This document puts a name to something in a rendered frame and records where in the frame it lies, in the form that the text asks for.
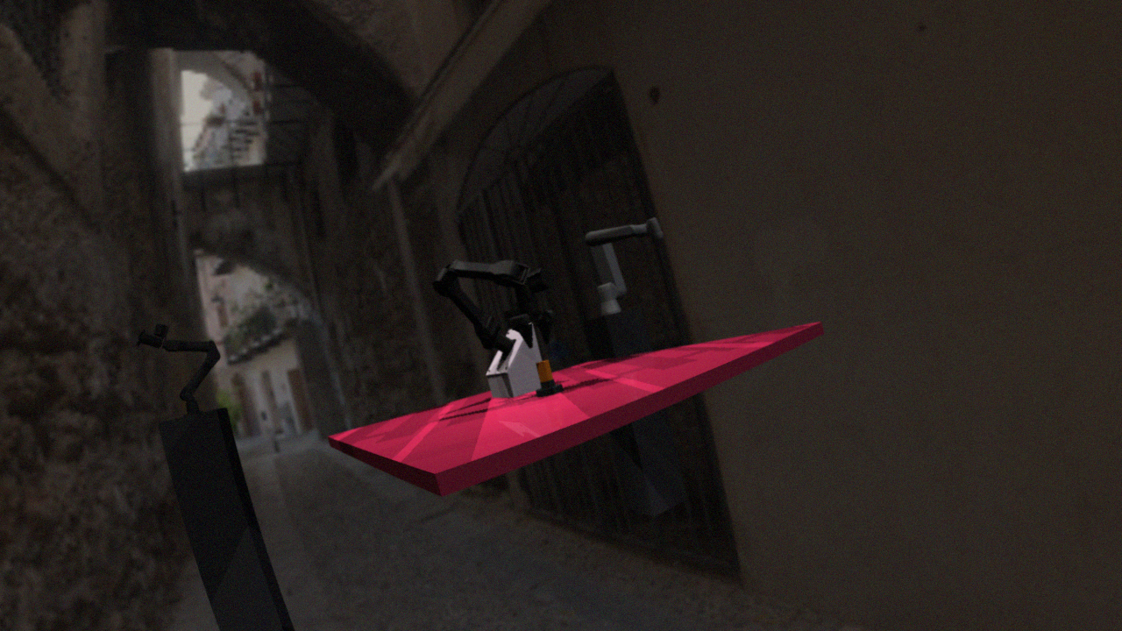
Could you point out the orange knob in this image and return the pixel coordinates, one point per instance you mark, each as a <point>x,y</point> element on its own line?
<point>544,371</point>

